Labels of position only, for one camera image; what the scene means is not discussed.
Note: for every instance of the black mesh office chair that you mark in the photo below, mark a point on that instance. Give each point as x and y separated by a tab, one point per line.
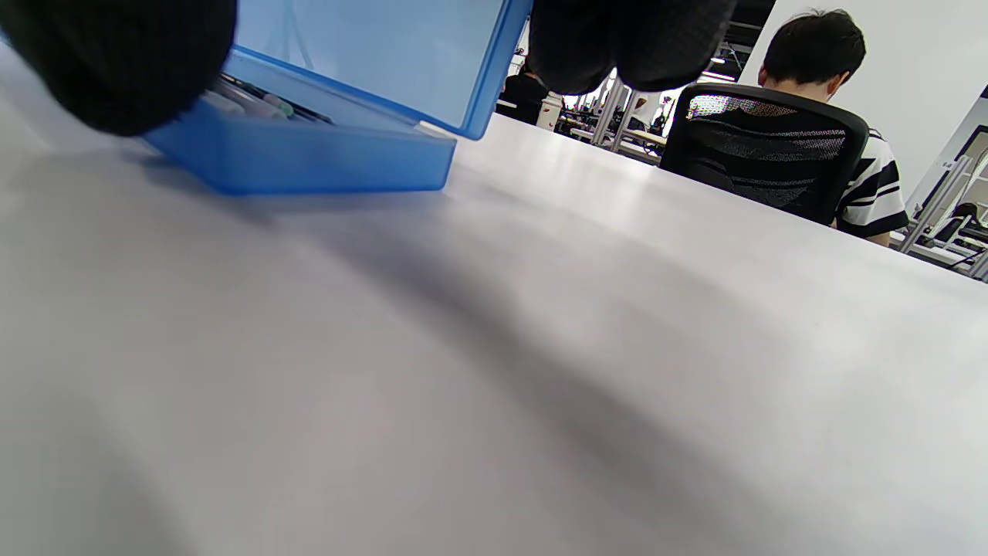
764	154

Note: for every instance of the white metal desk frame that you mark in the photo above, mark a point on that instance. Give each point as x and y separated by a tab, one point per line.
938	201

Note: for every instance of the pile of black pen refills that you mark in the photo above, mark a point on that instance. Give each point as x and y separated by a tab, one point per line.
262	104

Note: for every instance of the person's right hand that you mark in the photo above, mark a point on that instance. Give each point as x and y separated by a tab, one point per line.
116	62

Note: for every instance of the white thermos bottle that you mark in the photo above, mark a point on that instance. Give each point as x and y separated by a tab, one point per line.
549	112

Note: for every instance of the blue stationery box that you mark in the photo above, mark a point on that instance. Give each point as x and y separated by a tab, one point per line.
309	162

